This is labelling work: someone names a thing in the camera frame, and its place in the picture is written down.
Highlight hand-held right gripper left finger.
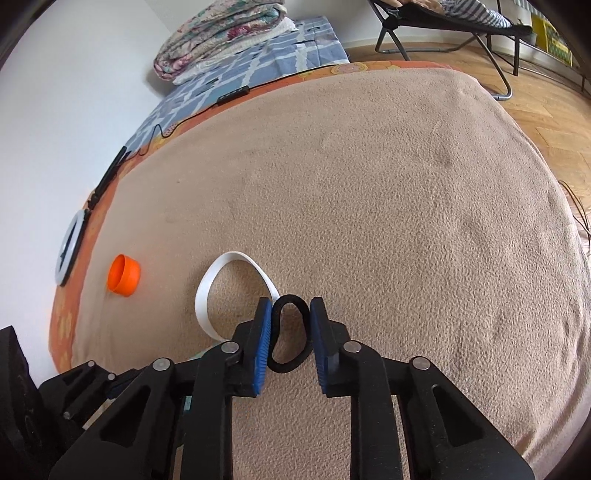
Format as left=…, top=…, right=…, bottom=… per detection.
left=48, top=298, right=273, bottom=480

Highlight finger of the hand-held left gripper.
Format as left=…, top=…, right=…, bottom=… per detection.
left=59, top=371, right=120, bottom=422
left=39, top=360, right=100, bottom=403

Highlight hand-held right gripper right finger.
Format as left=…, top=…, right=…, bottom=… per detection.
left=309, top=298, right=534, bottom=480

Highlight black elastic band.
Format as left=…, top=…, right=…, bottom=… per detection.
left=267, top=294, right=315, bottom=374

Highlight white paper strip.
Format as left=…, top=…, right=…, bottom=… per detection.
left=194, top=251, right=281, bottom=343

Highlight orange bottle cap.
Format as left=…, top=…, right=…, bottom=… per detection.
left=106, top=254, right=141, bottom=297

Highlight beige fleece blanket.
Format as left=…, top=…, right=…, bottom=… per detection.
left=74, top=68, right=591, bottom=480

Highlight black inline remote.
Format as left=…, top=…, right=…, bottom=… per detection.
left=216, top=85, right=253, bottom=106

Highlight blue checked bedsheet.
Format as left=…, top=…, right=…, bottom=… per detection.
left=126, top=15, right=350, bottom=158

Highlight folded floral quilt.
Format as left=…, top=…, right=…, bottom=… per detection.
left=154, top=0, right=288, bottom=85

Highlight black folding chair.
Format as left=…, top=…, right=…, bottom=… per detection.
left=368, top=0, right=533, bottom=100

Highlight beige clothes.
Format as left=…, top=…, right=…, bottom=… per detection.
left=388, top=0, right=445, bottom=11

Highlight striped garment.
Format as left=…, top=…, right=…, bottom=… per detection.
left=438, top=0, right=514, bottom=29

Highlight white ring light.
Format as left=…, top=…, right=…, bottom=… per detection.
left=54, top=209, right=89, bottom=288

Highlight black ring light cable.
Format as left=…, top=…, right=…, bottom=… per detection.
left=124, top=95, right=222, bottom=160

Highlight black floor cable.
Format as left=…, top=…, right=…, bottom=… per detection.
left=558, top=179, right=591, bottom=241

